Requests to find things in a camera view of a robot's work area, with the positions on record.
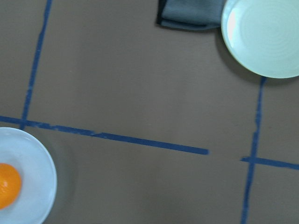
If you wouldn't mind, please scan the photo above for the orange fruit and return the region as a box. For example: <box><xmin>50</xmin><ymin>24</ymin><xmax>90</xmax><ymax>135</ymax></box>
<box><xmin>0</xmin><ymin>163</ymin><xmax>22</xmax><ymax>209</ymax></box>

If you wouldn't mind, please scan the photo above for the light blue plate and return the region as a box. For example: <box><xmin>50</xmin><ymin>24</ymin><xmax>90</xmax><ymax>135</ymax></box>
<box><xmin>0</xmin><ymin>127</ymin><xmax>57</xmax><ymax>224</ymax></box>

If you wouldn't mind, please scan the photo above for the mint green plate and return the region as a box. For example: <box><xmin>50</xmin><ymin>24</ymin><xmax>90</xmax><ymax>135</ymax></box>
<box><xmin>221</xmin><ymin>0</ymin><xmax>299</xmax><ymax>78</ymax></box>

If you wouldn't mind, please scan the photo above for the dark folded cloth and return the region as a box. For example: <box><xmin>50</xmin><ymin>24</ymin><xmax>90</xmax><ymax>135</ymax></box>
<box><xmin>156</xmin><ymin>0</ymin><xmax>225</xmax><ymax>31</ymax></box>

